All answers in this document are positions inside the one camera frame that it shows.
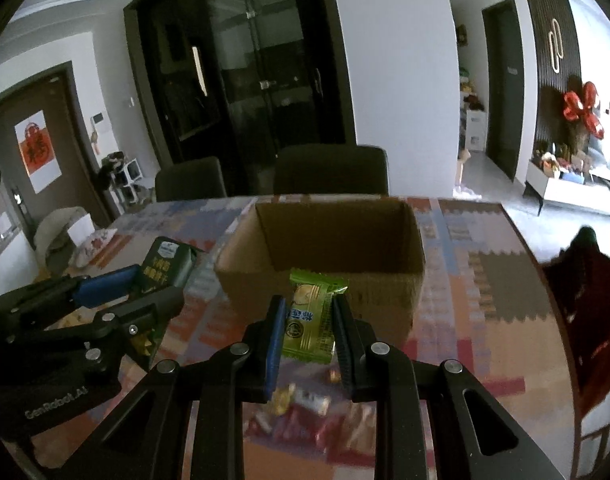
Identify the small white shelf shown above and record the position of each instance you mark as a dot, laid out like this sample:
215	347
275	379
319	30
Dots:
132	175

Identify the white wall panel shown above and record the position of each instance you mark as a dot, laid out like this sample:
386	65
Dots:
97	119

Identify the wooden chair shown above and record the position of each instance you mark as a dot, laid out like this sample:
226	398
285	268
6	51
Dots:
605	440

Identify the dark green snack packet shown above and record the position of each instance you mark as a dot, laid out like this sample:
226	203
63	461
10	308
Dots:
166	265

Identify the white loop wall light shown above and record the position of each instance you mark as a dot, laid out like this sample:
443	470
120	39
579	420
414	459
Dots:
555	45

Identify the white plastic bag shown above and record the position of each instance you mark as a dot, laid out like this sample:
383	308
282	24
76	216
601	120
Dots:
467	191

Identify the dark slatted wall panel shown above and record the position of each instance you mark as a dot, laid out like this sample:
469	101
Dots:
540	85

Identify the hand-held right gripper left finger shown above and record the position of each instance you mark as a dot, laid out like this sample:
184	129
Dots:
275	345

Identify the dark interior door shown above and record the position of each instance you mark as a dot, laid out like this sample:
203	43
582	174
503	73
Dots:
505	90

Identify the beige cloth bundle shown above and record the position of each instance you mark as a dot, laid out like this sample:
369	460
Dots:
60	235

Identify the clutter of small cabinet ornaments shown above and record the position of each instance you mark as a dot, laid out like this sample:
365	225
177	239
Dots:
560	162

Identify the light green snack packet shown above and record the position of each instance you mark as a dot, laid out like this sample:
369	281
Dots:
307	320

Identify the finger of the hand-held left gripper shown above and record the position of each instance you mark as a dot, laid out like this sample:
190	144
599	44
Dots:
145	307
110	282

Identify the dark glass sliding door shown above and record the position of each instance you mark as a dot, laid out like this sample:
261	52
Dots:
265	60

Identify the brown cardboard box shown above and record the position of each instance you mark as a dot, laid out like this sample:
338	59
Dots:
385	300

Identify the pile of assorted snack packets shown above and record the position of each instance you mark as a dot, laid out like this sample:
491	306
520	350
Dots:
310	402

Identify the white low cabinet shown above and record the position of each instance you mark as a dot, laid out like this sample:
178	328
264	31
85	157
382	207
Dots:
575	190

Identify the patchwork printed tablecloth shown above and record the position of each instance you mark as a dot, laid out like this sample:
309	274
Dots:
485	310

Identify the brown entry door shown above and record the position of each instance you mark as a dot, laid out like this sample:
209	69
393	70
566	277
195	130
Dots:
70	125

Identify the red flower decoration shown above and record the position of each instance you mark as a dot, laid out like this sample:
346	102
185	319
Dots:
582	107

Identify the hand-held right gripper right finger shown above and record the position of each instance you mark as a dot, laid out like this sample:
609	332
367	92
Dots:
341	345

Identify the red and white door poster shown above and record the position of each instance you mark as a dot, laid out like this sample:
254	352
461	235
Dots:
37	152

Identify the shelf with toys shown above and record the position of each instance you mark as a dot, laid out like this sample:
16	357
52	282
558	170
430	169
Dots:
472	105

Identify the dark dining chair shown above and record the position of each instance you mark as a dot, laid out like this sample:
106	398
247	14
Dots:
330	170
190	180

